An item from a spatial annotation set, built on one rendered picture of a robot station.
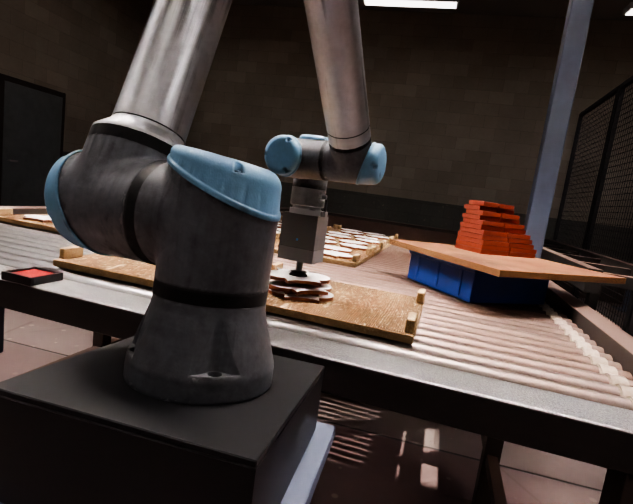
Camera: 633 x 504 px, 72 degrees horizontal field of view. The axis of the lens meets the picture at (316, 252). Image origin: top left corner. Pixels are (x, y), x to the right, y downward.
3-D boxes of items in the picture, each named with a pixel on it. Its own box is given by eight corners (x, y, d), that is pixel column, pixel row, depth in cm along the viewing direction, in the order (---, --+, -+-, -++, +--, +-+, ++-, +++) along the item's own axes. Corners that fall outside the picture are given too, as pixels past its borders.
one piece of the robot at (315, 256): (337, 201, 99) (327, 270, 101) (302, 196, 102) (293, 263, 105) (322, 199, 90) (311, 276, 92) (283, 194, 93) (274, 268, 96)
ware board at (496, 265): (625, 284, 127) (626, 278, 127) (499, 277, 107) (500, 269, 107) (495, 253, 172) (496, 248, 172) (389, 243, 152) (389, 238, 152)
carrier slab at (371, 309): (412, 344, 79) (413, 336, 78) (213, 300, 90) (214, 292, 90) (424, 304, 112) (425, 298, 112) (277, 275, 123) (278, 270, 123)
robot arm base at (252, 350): (219, 421, 36) (235, 305, 36) (87, 374, 42) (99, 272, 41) (294, 373, 50) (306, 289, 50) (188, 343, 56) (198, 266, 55)
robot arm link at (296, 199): (300, 187, 100) (333, 191, 97) (298, 207, 101) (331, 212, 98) (286, 185, 93) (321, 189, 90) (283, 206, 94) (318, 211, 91)
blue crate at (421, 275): (547, 305, 132) (554, 273, 131) (469, 303, 120) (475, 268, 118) (474, 281, 160) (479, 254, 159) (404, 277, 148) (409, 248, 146)
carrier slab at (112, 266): (210, 300, 90) (211, 292, 89) (52, 265, 100) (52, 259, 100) (273, 275, 123) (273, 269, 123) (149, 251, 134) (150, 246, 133)
